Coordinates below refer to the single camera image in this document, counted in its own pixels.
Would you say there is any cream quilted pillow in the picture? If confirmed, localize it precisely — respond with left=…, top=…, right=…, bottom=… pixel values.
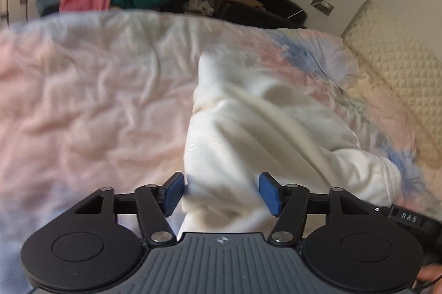
left=340, top=0, right=442, bottom=174

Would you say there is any floral pastel bed sheet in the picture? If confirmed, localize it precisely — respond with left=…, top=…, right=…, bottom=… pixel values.
left=0, top=8, right=427, bottom=294

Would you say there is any black bag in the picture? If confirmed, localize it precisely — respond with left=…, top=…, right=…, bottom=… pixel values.
left=214, top=0, right=309, bottom=30

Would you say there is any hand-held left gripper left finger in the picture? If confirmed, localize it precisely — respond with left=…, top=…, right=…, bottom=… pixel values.
left=74, top=171, right=188, bottom=248

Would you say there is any white cable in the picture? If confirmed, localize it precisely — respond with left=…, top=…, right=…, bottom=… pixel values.
left=285, top=1, right=323, bottom=20

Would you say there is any cardboard box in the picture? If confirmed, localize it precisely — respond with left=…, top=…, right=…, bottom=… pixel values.
left=215, top=0, right=266, bottom=12

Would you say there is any wall socket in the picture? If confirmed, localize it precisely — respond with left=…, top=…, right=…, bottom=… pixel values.
left=311, top=0, right=335, bottom=17

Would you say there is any cream white garment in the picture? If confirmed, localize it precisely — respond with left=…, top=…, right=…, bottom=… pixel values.
left=176, top=51, right=404, bottom=239

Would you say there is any patterned white cloth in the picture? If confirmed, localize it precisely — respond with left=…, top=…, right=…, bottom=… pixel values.
left=185, top=0, right=216, bottom=17

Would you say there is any person's right hand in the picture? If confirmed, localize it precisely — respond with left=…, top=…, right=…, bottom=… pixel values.
left=417, top=263, right=442, bottom=284

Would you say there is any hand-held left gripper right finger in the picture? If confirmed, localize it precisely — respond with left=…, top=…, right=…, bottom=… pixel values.
left=258, top=171, right=376, bottom=248

